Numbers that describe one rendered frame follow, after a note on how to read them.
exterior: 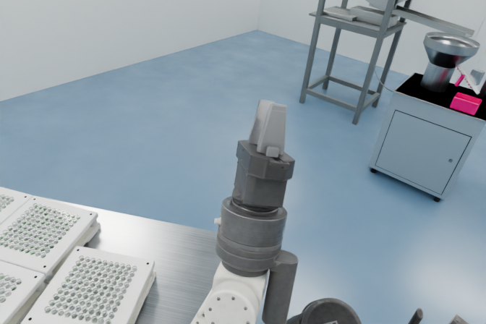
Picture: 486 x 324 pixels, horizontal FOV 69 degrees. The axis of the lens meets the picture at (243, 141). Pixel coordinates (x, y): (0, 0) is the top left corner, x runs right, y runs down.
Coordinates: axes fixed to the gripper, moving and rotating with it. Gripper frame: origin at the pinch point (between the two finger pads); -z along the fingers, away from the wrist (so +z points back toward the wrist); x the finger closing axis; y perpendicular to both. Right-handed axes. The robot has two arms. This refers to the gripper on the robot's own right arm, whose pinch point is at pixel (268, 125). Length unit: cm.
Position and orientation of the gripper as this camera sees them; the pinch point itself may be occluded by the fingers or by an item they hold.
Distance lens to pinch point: 45.1
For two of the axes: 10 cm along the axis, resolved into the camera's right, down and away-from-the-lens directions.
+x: 1.8, 1.9, -9.7
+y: -9.7, -1.2, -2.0
